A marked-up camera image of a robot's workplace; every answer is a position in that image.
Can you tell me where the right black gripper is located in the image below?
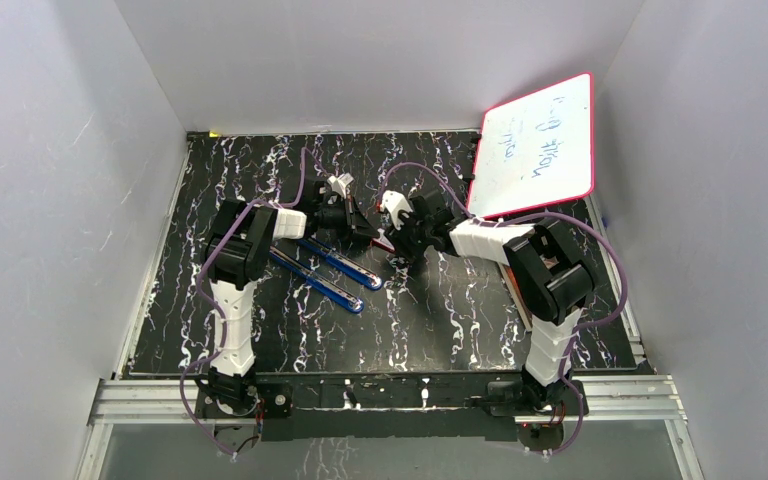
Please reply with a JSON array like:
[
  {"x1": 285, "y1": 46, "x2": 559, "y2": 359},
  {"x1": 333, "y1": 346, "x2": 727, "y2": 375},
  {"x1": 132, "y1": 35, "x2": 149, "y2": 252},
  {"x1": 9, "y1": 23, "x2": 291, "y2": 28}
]
[{"x1": 384, "y1": 206, "x2": 433, "y2": 264}]

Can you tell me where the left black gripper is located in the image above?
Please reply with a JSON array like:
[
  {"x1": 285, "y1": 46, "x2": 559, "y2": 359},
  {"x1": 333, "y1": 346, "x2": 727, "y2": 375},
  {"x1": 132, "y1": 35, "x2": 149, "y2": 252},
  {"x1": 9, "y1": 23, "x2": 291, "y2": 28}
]
[{"x1": 315, "y1": 194, "x2": 380, "y2": 242}]

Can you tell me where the blue stapler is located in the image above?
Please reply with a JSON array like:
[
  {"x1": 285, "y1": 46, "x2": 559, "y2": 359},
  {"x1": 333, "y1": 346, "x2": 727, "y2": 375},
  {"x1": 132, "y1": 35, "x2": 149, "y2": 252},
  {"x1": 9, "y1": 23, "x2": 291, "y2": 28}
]
[
  {"x1": 270, "y1": 246, "x2": 365, "y2": 314},
  {"x1": 296, "y1": 238, "x2": 383, "y2": 291}
]

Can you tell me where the red white staple box sleeve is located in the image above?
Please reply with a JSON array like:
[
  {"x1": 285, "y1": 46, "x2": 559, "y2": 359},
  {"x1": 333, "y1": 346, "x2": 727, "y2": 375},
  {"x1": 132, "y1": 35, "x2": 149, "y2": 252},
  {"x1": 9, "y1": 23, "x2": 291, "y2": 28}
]
[{"x1": 371, "y1": 237, "x2": 395, "y2": 253}]

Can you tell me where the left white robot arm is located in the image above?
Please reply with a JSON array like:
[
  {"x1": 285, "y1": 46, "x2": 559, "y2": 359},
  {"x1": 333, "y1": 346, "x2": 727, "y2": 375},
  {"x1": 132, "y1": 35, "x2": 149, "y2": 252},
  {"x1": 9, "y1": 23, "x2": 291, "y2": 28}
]
[{"x1": 196, "y1": 181, "x2": 383, "y2": 416}]

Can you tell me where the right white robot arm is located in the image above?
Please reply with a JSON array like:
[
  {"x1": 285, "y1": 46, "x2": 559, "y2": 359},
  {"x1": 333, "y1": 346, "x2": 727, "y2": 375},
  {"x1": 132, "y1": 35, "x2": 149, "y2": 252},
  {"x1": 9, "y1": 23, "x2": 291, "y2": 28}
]
[{"x1": 379, "y1": 190, "x2": 597, "y2": 414}]

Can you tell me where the dark brown book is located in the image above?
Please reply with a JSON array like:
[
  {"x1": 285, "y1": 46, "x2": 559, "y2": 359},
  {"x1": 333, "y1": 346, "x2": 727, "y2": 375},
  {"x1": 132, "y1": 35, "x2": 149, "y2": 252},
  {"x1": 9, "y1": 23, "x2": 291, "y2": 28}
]
[{"x1": 498, "y1": 264, "x2": 533, "y2": 332}]

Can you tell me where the pink framed whiteboard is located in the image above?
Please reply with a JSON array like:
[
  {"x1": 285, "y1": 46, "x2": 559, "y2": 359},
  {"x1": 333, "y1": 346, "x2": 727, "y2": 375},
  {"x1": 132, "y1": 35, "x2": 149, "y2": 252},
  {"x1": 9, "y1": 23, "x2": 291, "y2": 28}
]
[{"x1": 466, "y1": 72, "x2": 595, "y2": 218}]

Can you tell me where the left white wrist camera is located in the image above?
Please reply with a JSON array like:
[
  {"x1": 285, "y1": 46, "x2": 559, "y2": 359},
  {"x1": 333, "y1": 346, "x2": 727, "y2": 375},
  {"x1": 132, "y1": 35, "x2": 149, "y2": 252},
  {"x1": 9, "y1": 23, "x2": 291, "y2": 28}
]
[{"x1": 326, "y1": 173, "x2": 354, "y2": 203}]

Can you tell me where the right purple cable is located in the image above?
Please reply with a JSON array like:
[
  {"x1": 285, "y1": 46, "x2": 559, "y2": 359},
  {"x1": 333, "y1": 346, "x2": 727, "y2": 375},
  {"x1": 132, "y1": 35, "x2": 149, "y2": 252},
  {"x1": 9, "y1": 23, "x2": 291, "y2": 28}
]
[{"x1": 377, "y1": 162, "x2": 629, "y2": 458}]

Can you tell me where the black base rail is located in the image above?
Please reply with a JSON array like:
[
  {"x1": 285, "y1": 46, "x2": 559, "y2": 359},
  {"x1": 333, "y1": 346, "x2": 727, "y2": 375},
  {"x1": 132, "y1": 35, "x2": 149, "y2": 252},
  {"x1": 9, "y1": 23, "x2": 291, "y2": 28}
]
[{"x1": 195, "y1": 370, "x2": 591, "y2": 444}]

